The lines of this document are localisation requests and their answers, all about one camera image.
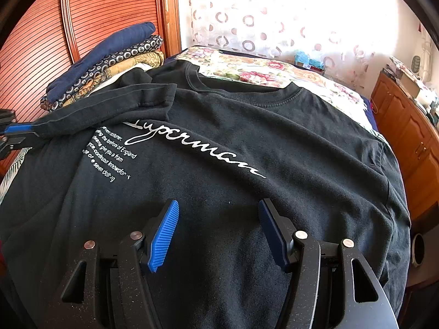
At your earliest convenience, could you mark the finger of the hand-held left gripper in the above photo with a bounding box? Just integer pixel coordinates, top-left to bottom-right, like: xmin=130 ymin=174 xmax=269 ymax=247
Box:
xmin=0 ymin=137 xmax=28 ymax=161
xmin=3 ymin=121 xmax=41 ymax=138

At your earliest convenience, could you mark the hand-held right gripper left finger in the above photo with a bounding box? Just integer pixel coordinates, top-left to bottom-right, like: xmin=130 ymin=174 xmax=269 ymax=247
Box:
xmin=44 ymin=199 xmax=179 ymax=329

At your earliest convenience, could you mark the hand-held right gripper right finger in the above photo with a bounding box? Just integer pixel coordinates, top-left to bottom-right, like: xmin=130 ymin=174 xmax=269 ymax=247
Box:
xmin=258 ymin=198 xmax=400 ymax=329

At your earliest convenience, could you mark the black printed t-shirt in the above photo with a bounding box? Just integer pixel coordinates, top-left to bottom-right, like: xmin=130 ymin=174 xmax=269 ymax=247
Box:
xmin=0 ymin=58 xmax=412 ymax=329

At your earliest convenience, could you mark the white folded cloth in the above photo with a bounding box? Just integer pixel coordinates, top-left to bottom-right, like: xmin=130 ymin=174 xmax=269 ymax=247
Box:
xmin=88 ymin=62 xmax=152 ymax=94

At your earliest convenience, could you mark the yellow floral folded cloth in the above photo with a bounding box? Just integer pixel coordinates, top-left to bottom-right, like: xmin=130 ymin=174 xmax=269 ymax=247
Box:
xmin=62 ymin=51 xmax=166 ymax=107

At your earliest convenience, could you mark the round trash bin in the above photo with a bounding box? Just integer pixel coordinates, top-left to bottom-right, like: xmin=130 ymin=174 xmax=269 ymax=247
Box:
xmin=410 ymin=233 xmax=429 ymax=268

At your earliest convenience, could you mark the wooden headboard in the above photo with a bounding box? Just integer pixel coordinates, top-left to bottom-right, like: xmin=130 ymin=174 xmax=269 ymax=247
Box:
xmin=0 ymin=0 xmax=182 ymax=179

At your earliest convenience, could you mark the floral bedspread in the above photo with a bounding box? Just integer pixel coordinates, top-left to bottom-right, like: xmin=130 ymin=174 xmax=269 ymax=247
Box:
xmin=178 ymin=45 xmax=378 ymax=134

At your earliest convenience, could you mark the wooden cabinet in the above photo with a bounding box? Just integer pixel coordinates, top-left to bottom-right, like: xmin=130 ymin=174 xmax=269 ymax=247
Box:
xmin=370 ymin=70 xmax=439 ymax=220

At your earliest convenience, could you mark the turquoise packet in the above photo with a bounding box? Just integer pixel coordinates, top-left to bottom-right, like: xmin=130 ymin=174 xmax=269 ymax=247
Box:
xmin=294 ymin=51 xmax=325 ymax=71

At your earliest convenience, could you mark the cardboard box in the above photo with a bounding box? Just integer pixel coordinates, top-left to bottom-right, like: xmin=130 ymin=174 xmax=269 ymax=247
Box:
xmin=399 ymin=72 xmax=423 ymax=98

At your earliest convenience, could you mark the sheer circle-patterned curtain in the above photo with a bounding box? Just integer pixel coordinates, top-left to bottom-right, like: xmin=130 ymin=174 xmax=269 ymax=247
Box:
xmin=178 ymin=0 xmax=407 ymax=88

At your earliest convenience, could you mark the patterned side curtain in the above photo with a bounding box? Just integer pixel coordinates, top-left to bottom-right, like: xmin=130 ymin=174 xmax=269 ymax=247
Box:
xmin=419 ymin=24 xmax=435 ymax=76

